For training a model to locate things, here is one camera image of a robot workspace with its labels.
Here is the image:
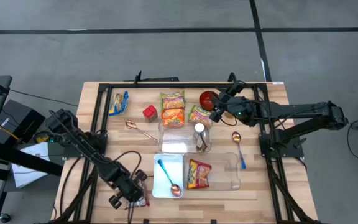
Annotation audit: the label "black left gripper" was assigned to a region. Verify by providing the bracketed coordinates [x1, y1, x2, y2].
[109, 170, 152, 213]

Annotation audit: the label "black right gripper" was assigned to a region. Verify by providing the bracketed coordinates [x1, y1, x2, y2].
[210, 92, 259, 127]

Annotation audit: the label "red yellow noodle packet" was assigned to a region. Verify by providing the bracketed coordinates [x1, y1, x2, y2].
[134, 182, 151, 208]
[186, 159, 213, 190]

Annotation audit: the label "white lid glass bottle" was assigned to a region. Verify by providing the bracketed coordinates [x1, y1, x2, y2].
[193, 122, 206, 141]

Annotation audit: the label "iridescent metal spoon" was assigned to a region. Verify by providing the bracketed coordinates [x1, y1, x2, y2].
[157, 159, 182, 197]
[231, 131, 247, 170]

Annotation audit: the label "brown snack bar packet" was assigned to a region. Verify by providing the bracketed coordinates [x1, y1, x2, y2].
[196, 133, 209, 153]

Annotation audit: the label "green orange noodle packet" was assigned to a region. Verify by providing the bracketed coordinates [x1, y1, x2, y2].
[159, 90, 186, 110]

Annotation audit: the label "rose gold metal spoon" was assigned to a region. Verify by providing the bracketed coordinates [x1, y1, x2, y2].
[124, 119, 158, 143]

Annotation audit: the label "blue yellow noodle packet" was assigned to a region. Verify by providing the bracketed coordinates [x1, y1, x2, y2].
[108, 90, 130, 116]

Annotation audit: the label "red bowl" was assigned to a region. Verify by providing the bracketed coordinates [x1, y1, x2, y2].
[198, 90, 217, 112]

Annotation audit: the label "green yellow noodle packet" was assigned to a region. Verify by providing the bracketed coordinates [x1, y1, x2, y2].
[187, 105, 214, 128]

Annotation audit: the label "white plastic bin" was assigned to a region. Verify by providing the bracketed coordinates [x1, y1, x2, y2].
[152, 152, 185, 199]

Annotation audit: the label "square clear plastic bin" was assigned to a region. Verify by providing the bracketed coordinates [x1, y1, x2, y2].
[157, 119, 213, 154]

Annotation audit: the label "long clear plastic bin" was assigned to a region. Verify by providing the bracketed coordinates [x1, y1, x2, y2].
[183, 151, 241, 191]

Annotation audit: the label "power device green light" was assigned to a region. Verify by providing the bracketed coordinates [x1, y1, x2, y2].
[34, 132, 57, 144]

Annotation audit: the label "white paper sheets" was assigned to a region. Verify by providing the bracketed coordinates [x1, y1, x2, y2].
[11, 142, 51, 189]

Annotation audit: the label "black box white lettering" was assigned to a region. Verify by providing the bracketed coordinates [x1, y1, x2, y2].
[0, 98, 46, 146]

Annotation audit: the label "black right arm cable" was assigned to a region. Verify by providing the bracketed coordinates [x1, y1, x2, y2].
[218, 115, 239, 128]

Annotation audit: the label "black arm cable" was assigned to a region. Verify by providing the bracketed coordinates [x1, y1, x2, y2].
[218, 115, 239, 128]
[112, 150, 143, 178]

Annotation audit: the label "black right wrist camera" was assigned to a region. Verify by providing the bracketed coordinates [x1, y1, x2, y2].
[224, 79, 246, 98]

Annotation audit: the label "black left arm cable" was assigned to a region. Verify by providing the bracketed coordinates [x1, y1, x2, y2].
[112, 150, 143, 178]

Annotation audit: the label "black aluminium table frame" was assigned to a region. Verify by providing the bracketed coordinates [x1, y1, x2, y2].
[47, 70, 323, 224]

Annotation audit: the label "black power cable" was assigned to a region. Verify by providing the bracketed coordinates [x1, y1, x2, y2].
[59, 157, 83, 218]

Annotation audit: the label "yellow cable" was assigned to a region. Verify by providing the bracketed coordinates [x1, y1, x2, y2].
[0, 123, 12, 141]

